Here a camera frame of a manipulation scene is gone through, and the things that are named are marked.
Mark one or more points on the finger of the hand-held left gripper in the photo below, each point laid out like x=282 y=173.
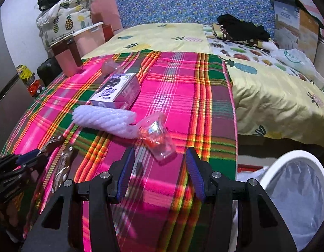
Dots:
x=30 y=166
x=28 y=156

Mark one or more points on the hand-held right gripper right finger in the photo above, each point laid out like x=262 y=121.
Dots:
x=194 y=173

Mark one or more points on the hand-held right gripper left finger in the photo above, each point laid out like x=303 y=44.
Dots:
x=125 y=173

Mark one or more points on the shiny brown snack wrapper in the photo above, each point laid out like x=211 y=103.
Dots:
x=63 y=162

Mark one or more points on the clear cup with red scraps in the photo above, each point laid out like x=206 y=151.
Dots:
x=156 y=134

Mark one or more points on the long white foam net sleeve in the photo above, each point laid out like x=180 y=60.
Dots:
x=104 y=119

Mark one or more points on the white round trash bin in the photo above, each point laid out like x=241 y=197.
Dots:
x=272 y=168

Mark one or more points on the purple milk carton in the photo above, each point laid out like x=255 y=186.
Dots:
x=117 y=86

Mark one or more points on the clear plastic cup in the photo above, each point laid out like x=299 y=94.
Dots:
x=112 y=67

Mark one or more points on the red packet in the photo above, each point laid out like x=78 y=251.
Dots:
x=36 y=88

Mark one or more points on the grey refrigerator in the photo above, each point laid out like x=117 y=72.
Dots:
x=4 y=89

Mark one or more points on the pink green plaid tablecloth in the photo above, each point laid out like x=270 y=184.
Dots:
x=177 y=97

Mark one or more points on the yellow packet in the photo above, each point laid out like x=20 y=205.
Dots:
x=25 y=72

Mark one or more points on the black bag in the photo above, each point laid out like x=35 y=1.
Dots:
x=48 y=71

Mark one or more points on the yellow pineapple bedding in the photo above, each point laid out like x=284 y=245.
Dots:
x=256 y=102

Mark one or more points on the pink mug with brown lid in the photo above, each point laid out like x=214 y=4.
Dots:
x=66 y=63

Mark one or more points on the translucent white bin liner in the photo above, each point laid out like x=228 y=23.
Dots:
x=295 y=202

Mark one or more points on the white fruit print cloth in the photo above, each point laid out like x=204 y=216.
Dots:
x=246 y=53

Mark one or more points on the pink storage bin white lid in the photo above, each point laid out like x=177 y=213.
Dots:
x=88 y=39

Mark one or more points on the pineapple print folded quilt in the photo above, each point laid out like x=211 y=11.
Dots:
x=67 y=21

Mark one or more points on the brown polka dot cloth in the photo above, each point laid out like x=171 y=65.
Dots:
x=225 y=35

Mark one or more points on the white plastic bag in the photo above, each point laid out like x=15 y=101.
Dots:
x=295 y=60

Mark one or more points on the black crumpled clothes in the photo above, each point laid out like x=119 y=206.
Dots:
x=240 y=27

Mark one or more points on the printed cardboard box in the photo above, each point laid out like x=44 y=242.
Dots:
x=286 y=26

